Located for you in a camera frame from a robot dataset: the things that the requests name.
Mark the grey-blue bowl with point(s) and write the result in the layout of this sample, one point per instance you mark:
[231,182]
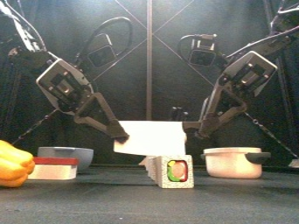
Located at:
[74,153]

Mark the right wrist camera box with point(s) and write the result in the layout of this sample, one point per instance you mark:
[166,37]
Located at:
[202,54]

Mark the black background bracket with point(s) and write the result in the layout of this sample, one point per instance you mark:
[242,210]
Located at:
[179,114]

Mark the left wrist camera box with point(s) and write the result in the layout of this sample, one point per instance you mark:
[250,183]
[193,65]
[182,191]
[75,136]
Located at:
[101,54]

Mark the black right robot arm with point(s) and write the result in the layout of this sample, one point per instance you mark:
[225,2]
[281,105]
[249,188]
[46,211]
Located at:
[278,32]

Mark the toy sushi roll white speckled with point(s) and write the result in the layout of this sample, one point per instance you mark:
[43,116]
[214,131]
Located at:
[175,172]

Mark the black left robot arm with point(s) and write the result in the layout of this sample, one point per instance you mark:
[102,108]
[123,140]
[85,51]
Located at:
[23,49]

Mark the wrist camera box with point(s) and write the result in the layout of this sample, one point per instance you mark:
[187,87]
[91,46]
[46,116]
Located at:
[101,54]
[202,54]

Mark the vertical metal frame pole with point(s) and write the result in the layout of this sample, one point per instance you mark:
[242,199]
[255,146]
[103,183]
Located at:
[150,58]

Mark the small white object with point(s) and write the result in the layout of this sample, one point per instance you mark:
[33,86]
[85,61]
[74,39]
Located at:
[294,163]

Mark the diagonal tension rod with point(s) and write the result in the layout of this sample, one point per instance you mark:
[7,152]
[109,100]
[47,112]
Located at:
[270,134]
[35,126]

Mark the white box with red lid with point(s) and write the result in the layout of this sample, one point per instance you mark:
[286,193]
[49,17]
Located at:
[54,169]

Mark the yellow toy bell pepper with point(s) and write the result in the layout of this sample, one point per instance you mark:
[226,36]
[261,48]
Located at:
[14,164]

